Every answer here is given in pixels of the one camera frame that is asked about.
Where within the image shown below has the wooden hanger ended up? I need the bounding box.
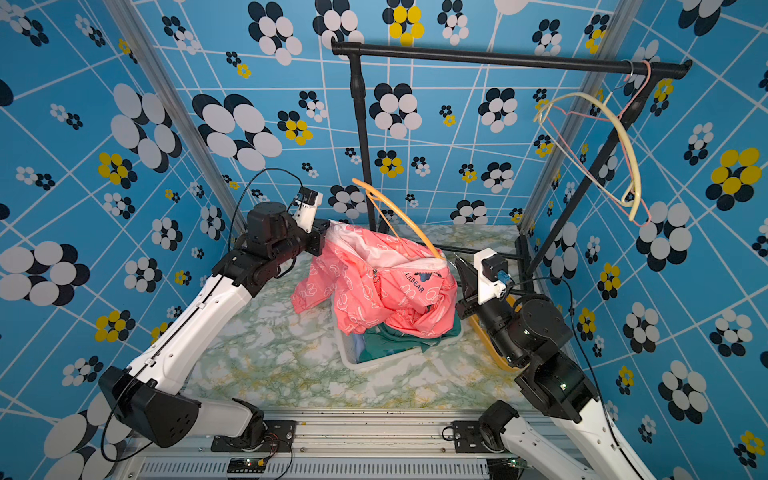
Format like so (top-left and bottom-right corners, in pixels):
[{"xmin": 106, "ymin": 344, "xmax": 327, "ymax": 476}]
[{"xmin": 352, "ymin": 178, "xmax": 446, "ymax": 260}]

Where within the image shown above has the white hanger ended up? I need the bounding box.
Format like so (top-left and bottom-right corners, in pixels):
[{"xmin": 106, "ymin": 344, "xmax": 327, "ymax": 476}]
[{"xmin": 532, "ymin": 92, "xmax": 649, "ymax": 226}]

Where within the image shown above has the yellow plastic tray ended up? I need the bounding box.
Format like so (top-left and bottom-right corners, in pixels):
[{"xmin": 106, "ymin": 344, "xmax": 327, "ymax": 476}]
[{"xmin": 469, "ymin": 295, "xmax": 521, "ymax": 374}]

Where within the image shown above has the pink jacket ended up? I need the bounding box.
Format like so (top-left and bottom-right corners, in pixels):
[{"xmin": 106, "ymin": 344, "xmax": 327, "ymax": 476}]
[{"xmin": 291, "ymin": 221, "xmax": 457, "ymax": 339}]

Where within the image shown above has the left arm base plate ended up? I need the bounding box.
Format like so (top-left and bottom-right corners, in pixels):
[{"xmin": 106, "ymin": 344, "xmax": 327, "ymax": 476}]
[{"xmin": 210, "ymin": 420, "xmax": 298, "ymax": 454}]

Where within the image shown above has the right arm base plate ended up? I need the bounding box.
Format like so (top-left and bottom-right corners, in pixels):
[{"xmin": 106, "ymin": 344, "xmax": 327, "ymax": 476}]
[{"xmin": 449, "ymin": 420, "xmax": 508, "ymax": 454}]

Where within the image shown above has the green jacket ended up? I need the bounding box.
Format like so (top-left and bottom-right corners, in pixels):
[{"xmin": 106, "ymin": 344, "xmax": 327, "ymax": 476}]
[{"xmin": 353, "ymin": 317, "xmax": 462, "ymax": 363}]

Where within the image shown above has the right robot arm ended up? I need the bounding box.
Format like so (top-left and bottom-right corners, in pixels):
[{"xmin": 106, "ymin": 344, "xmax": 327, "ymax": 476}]
[{"xmin": 455, "ymin": 249, "xmax": 654, "ymax": 479}]

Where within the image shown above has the white plastic basket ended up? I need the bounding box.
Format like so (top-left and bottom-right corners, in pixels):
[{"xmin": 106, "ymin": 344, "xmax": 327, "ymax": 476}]
[{"xmin": 335, "ymin": 329, "xmax": 463, "ymax": 371}]

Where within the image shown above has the small black electronics board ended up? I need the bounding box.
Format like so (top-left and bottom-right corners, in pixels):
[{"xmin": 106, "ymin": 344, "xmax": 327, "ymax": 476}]
[{"xmin": 227, "ymin": 458, "xmax": 269, "ymax": 475}]

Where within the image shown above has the black clothes rack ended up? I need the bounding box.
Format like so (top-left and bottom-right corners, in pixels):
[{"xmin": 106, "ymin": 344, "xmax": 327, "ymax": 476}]
[{"xmin": 331, "ymin": 40, "xmax": 693, "ymax": 286}]

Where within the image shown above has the pink clothes hanger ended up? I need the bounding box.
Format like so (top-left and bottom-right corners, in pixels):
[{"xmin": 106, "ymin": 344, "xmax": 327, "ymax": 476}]
[{"xmin": 548, "ymin": 58, "xmax": 655, "ymax": 226}]

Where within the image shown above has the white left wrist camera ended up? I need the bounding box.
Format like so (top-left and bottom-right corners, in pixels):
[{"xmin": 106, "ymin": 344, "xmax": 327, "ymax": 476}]
[{"xmin": 293, "ymin": 187, "xmax": 323, "ymax": 233}]

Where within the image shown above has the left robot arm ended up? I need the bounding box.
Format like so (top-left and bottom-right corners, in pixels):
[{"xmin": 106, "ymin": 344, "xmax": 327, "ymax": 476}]
[{"xmin": 99, "ymin": 194, "xmax": 330, "ymax": 450}]

